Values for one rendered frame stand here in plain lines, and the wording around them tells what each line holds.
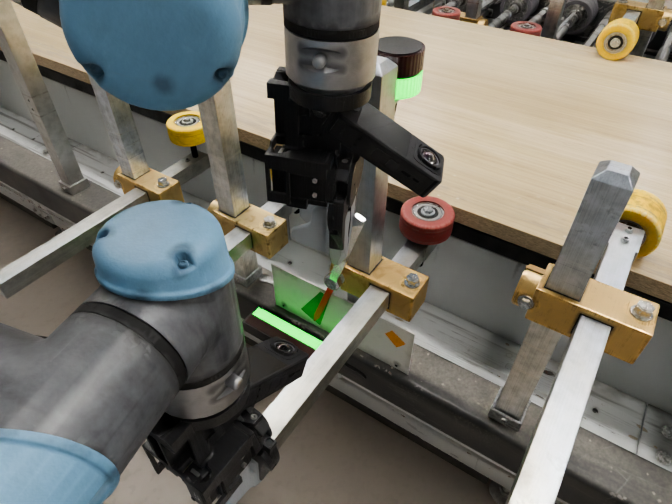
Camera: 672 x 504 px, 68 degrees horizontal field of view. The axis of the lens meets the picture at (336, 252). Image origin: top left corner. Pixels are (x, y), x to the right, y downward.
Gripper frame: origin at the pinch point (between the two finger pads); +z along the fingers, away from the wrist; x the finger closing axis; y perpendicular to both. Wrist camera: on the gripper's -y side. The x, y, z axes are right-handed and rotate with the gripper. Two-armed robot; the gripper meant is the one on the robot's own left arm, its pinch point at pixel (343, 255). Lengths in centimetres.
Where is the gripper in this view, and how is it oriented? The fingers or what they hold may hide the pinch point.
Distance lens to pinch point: 55.0
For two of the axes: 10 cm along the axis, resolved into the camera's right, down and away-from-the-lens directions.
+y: -9.7, -1.8, 1.4
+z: -0.4, 7.3, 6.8
